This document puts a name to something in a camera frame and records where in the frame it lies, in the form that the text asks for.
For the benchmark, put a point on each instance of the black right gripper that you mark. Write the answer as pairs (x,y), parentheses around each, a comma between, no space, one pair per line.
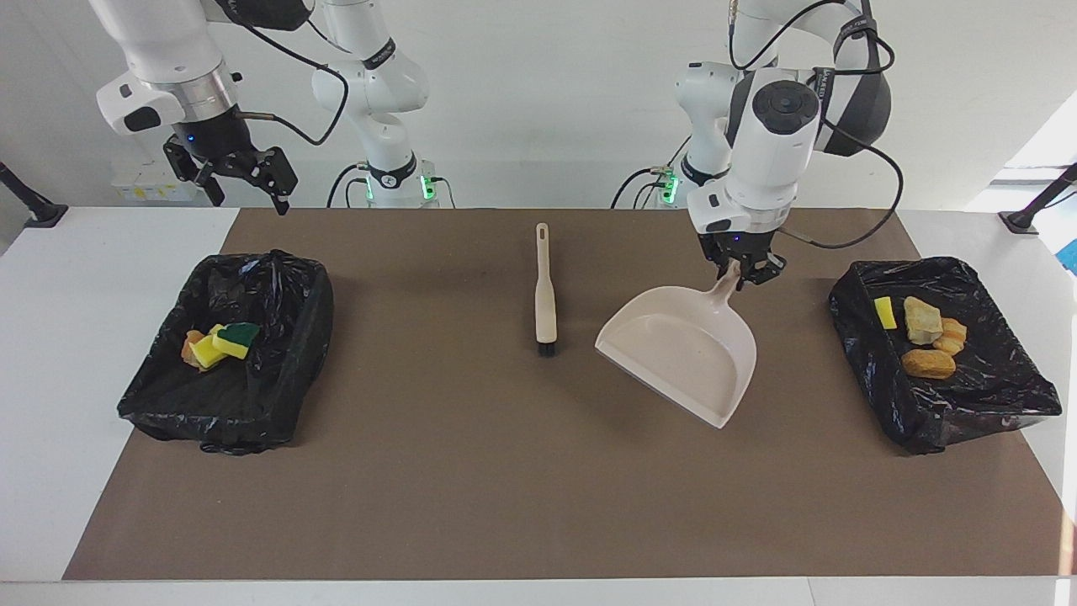
(214,139)

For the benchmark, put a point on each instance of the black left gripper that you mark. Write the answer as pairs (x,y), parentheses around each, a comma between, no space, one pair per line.
(740,248)

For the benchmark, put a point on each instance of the beige plastic dustpan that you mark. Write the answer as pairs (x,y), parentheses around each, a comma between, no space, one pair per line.
(681,353)

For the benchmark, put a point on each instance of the yellow green sponge piece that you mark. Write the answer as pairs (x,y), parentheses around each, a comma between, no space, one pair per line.
(885,313)
(237,338)
(206,353)

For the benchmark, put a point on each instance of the beige orange bread slice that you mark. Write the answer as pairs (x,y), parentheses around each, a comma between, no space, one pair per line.
(191,349)

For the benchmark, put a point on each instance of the pale beige bread chunk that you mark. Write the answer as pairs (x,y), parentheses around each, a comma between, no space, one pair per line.
(922,321)

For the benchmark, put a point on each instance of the beige hand brush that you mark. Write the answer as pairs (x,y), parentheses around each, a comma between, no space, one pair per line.
(545,295)

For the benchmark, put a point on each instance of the brown oval bread roll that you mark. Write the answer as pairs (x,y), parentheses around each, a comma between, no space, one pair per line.
(928,364)

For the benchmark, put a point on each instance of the orange striped croissant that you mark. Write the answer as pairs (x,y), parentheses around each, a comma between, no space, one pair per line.
(951,335)

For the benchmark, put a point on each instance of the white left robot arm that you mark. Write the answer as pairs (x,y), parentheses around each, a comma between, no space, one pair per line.
(774,151)

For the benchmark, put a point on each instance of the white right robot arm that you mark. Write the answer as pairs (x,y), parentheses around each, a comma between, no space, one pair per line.
(370,84)

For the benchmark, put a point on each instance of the bin with knotted black bag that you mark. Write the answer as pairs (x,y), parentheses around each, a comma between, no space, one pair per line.
(252,404)

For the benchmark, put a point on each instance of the bin with smooth black bag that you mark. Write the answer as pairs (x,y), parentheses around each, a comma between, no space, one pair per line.
(993,396)

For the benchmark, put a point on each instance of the black pole stand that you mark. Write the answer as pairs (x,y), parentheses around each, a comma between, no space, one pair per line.
(38,210)
(1031,215)

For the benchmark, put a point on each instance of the blue box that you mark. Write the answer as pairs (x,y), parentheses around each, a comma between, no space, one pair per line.
(1070,257)

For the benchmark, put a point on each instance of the brown table mat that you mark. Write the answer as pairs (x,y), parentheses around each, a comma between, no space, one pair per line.
(421,522)

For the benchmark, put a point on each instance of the white wall socket boxes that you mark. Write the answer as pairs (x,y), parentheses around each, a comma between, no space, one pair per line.
(139,181)

